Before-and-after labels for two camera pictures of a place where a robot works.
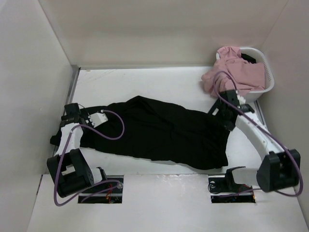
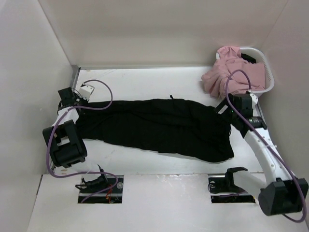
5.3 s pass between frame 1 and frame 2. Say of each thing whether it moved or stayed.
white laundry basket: stayed
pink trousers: stayed
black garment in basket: stayed
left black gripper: moved
